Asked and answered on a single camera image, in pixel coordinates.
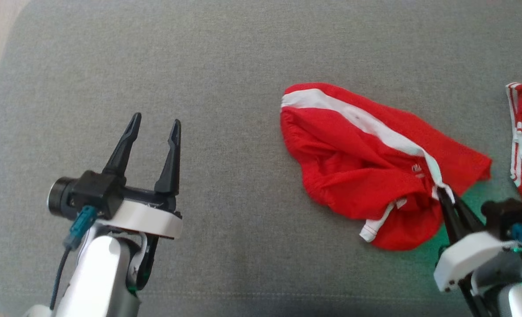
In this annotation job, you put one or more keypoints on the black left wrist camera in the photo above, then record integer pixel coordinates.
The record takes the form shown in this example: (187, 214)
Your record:
(95, 191)

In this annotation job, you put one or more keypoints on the red shorts white stripe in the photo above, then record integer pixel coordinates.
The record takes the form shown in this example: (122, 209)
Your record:
(344, 167)

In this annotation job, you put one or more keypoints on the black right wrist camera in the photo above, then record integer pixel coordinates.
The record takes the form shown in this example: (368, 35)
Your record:
(505, 215)

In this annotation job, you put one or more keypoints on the grey sofa seat cushion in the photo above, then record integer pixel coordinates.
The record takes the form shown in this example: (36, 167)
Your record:
(221, 57)

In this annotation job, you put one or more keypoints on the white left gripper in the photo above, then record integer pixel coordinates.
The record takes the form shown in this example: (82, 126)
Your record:
(146, 215)

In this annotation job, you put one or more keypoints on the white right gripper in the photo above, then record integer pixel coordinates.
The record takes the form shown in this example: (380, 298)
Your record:
(463, 257)

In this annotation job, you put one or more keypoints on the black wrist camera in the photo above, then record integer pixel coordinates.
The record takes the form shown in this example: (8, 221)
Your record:
(505, 215)
(95, 191)

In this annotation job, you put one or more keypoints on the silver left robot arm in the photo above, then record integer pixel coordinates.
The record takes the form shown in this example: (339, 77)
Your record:
(98, 273)

